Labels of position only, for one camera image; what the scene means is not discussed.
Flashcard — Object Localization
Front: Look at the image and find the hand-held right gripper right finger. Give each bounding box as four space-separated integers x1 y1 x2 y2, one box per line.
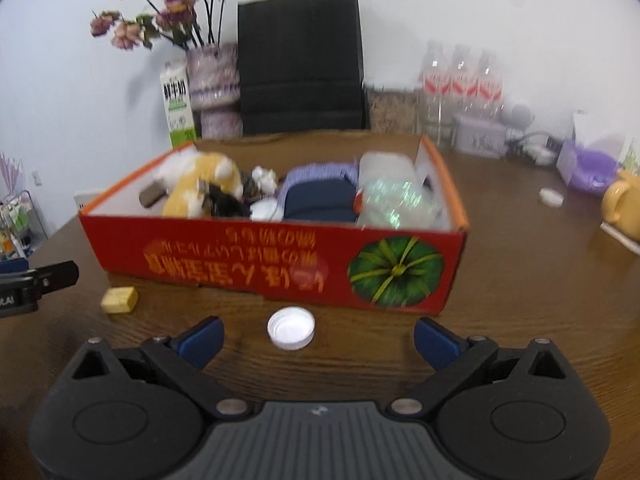
387 317 576 418

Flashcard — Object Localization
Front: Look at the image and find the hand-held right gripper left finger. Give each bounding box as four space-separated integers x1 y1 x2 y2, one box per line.
62 316 256 421

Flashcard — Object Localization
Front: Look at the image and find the orange cardboard box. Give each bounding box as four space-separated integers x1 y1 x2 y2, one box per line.
78 134 471 316

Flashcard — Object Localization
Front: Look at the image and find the large white bottle cap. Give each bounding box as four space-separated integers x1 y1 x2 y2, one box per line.
266 307 317 351

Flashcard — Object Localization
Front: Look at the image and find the yellow and white plush toy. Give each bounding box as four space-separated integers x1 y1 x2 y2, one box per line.
155 152 246 218

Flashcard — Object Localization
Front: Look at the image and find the navy blue case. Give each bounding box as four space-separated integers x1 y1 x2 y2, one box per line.
282 180 358 223

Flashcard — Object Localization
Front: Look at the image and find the purple knitted pouch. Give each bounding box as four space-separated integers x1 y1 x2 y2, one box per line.
277 161 361 221

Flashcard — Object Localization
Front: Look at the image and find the wooden desktop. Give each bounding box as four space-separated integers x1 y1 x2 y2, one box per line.
0 127 640 480

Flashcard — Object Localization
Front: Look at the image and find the yellow eraser block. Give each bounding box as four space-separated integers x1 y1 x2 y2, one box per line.
100 286 139 315

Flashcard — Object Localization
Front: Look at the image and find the brown block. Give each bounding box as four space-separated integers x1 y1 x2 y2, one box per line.
139 182 168 208

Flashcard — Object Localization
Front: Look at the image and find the crumpled clear plastic bag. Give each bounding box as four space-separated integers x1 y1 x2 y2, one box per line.
357 152 447 229

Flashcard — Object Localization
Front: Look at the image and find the crumpled white tissue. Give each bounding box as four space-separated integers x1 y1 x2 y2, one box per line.
252 165 277 193

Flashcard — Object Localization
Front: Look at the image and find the white and green milk carton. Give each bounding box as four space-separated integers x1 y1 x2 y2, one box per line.
159 58 197 148

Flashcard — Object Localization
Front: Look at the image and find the lavender tin box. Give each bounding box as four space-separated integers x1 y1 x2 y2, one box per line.
456 112 508 158

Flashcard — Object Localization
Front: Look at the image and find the white paper strip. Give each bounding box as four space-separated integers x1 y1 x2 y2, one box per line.
600 222 640 256

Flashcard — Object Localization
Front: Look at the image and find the yellow mug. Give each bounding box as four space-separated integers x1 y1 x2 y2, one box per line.
600 169 640 242

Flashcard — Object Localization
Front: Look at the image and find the purple tissue pack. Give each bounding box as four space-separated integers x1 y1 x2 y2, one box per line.
556 110 628 192

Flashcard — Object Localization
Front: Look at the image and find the clear container of seeds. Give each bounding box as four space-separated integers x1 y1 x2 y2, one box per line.
365 85 421 135

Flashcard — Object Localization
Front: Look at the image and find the white round speaker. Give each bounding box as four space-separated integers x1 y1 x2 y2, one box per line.
502 102 535 133

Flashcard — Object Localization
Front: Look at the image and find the purple marbled vase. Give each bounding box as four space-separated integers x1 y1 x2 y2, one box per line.
186 42 243 140

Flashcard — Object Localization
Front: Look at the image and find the dried rose bouquet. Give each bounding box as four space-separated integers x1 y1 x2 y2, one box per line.
90 0 236 53

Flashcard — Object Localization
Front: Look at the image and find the black paper bag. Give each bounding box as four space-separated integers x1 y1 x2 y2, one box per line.
236 0 366 136

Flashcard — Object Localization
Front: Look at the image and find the wire storage rack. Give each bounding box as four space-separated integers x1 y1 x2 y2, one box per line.
0 190 51 261

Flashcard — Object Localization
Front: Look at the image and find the purple wall decal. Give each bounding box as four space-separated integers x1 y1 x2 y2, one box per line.
0 152 26 196

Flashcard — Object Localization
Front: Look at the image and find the black cable bundle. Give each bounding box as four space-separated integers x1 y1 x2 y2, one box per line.
205 175 253 217

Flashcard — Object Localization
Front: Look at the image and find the white charger with cables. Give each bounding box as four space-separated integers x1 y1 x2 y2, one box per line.
505 130 566 158

